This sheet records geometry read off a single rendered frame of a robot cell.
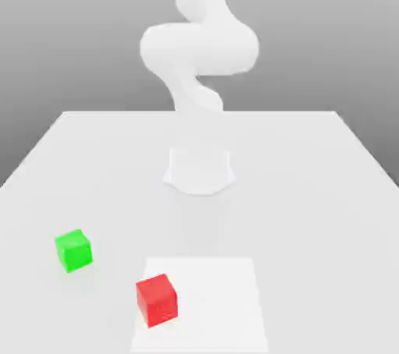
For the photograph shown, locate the small red cube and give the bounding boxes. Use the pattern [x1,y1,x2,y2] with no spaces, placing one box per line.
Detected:
[135,273,179,329]

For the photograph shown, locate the small green cube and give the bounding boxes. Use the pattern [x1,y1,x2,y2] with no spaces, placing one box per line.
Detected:
[54,228,94,274]

